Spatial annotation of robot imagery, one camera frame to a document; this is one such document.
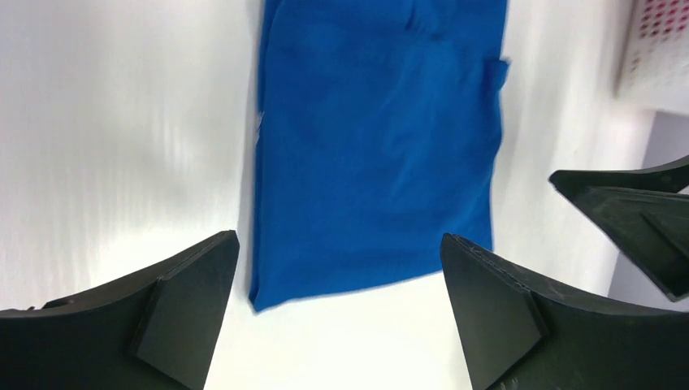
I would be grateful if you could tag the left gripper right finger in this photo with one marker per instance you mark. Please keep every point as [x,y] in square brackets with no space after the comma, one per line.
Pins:
[523,330]

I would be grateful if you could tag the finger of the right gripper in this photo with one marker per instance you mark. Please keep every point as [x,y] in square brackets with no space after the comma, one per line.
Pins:
[643,212]

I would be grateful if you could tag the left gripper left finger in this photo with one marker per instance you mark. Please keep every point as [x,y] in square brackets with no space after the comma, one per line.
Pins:
[155,328]

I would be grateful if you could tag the white laundry basket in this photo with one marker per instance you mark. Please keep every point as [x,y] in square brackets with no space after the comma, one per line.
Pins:
[654,70]

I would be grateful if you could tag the blue printed t shirt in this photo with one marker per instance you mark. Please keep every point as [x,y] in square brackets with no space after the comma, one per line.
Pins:
[379,126]

